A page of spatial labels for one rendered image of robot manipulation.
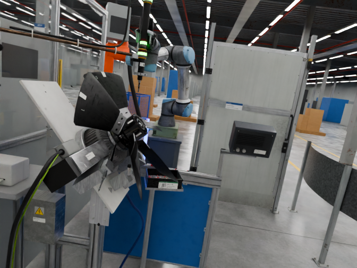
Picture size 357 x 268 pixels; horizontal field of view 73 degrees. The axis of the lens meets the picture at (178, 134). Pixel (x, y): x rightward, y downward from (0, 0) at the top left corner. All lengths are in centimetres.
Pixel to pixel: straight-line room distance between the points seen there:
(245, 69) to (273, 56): 35
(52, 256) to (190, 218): 89
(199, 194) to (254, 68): 184
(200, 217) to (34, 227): 104
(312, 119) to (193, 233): 1205
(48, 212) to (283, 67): 277
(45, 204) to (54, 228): 12
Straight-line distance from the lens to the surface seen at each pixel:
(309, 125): 1356
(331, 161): 275
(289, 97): 323
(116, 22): 525
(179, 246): 198
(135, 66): 126
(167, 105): 198
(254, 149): 166
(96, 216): 132
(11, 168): 138
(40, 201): 131
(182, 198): 178
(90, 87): 102
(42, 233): 138
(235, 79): 307
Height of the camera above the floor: 143
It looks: 11 degrees down
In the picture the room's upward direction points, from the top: 8 degrees clockwise
